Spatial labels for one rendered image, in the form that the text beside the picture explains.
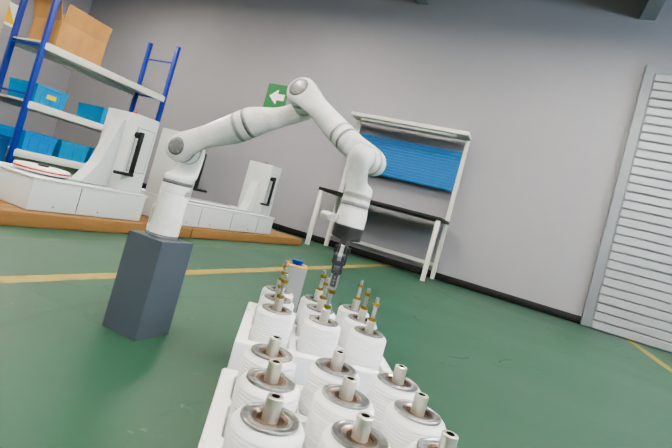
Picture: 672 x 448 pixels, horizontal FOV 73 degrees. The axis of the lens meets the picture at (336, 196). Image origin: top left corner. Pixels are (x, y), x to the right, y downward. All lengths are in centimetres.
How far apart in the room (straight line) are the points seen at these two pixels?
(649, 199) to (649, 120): 90
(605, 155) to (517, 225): 129
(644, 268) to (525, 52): 294
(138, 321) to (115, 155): 211
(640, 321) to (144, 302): 539
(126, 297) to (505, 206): 515
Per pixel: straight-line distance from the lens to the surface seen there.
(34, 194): 301
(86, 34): 640
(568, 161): 619
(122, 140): 346
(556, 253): 606
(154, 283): 147
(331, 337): 114
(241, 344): 110
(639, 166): 619
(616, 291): 603
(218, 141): 141
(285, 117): 137
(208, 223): 408
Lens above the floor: 53
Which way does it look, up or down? 2 degrees up
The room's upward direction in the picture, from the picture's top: 15 degrees clockwise
